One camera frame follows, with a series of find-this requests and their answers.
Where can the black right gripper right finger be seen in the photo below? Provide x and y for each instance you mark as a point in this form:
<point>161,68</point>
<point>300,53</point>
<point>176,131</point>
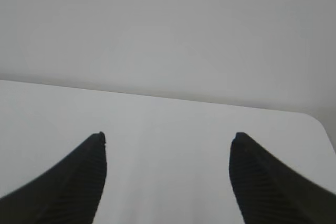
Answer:
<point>268,191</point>

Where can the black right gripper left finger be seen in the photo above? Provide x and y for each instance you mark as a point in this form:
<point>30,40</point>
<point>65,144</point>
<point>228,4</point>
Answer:
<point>69,192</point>

